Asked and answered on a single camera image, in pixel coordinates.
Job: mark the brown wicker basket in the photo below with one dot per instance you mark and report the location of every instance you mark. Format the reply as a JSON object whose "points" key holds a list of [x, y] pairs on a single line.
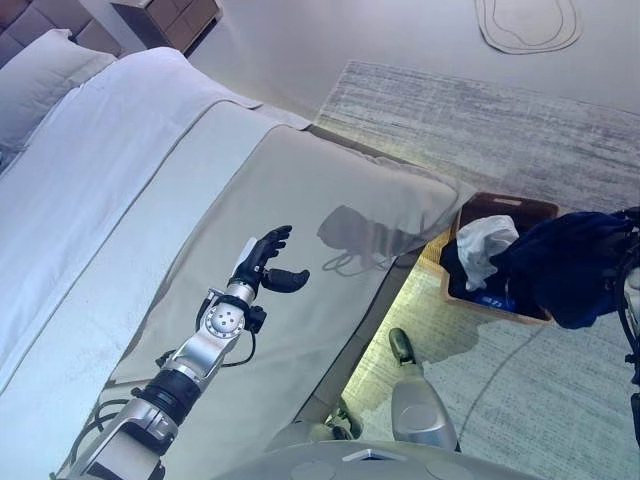
{"points": [[500, 202]]}

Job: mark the dark left robot foot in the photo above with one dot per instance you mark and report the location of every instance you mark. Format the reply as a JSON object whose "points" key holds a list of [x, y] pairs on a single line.
{"points": [[347, 420]]}

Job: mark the light bed pillow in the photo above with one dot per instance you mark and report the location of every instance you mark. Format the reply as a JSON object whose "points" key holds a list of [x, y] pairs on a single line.
{"points": [[40, 80]]}

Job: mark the brown padded headboard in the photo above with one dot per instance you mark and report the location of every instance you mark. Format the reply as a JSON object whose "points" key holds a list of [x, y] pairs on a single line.
{"points": [[40, 17]]}

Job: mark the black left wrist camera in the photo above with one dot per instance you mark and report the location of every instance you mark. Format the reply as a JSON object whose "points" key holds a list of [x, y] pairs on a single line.
{"points": [[257, 320]]}

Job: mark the beige upholstered bed frame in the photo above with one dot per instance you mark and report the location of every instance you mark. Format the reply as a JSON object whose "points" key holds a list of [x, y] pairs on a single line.
{"points": [[350, 350]]}

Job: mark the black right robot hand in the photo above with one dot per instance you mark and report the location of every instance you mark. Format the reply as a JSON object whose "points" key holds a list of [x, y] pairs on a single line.
{"points": [[631, 225]]}

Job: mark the white bed sheet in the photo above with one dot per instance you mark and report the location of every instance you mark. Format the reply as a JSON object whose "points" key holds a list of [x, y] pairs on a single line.
{"points": [[100, 175]]}

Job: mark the bed with beige cover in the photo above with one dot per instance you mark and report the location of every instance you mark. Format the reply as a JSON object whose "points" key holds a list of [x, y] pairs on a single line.
{"points": [[250, 190]]}

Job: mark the black trousers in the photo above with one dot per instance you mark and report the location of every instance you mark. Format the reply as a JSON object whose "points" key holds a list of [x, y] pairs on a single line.
{"points": [[452, 275]]}

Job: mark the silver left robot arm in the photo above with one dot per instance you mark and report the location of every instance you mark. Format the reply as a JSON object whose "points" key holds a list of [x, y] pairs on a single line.
{"points": [[200, 355]]}

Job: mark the dark robot foot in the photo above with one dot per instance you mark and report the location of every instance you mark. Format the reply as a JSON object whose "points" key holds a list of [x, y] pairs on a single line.
{"points": [[347, 420], [401, 345]]}

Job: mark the white t-shirt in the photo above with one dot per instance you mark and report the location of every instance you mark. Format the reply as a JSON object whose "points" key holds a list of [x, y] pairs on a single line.
{"points": [[480, 250]]}

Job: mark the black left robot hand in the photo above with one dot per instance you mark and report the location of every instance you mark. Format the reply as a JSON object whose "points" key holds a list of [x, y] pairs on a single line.
{"points": [[260, 255]]}

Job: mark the brown wooden nightstand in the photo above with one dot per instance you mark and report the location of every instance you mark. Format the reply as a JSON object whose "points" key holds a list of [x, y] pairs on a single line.
{"points": [[170, 20]]}

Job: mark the silver robot torso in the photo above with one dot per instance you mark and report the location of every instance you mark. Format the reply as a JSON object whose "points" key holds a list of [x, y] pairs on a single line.
{"points": [[325, 465]]}

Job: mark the dark right robot foot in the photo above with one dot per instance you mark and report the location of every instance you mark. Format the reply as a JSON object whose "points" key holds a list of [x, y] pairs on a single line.
{"points": [[401, 345]]}

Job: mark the grey woven rug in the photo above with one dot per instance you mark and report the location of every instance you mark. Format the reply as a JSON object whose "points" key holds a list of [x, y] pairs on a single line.
{"points": [[500, 125]]}

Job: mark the navy blue shorts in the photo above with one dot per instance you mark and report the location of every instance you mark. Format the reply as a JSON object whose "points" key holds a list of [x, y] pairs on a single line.
{"points": [[565, 265]]}

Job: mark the cream duvet with grey piping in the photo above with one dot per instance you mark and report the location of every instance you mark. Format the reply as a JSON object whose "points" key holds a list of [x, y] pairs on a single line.
{"points": [[165, 225]]}

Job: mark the white round floor mat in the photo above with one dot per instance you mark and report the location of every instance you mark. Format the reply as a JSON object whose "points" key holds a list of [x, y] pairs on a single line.
{"points": [[530, 25]]}

